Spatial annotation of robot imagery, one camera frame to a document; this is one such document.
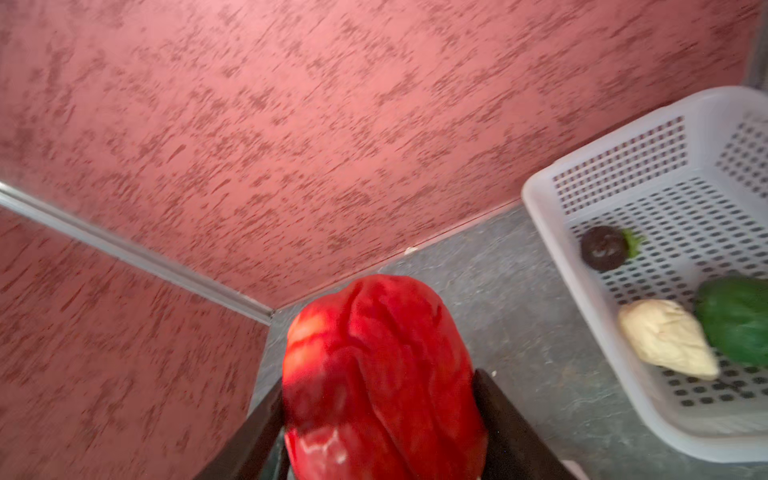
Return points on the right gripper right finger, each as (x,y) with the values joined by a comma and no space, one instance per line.
(515,450)

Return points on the dark brown fruit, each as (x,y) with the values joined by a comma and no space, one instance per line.
(606,248)

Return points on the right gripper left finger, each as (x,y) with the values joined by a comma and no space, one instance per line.
(257,449)

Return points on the beige fruit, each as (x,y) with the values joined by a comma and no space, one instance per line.
(664,334)

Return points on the dark green avocado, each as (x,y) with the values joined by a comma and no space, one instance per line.
(732,311)

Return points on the right aluminium corner post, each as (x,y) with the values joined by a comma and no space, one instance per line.
(756,70)

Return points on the aluminium corner post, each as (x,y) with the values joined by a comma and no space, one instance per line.
(133,254)
(756,70)

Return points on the red fruit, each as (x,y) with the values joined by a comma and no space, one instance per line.
(377,384)

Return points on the white plastic basket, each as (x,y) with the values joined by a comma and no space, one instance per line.
(691,178)

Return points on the left aluminium corner post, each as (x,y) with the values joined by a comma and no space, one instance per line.
(133,254)

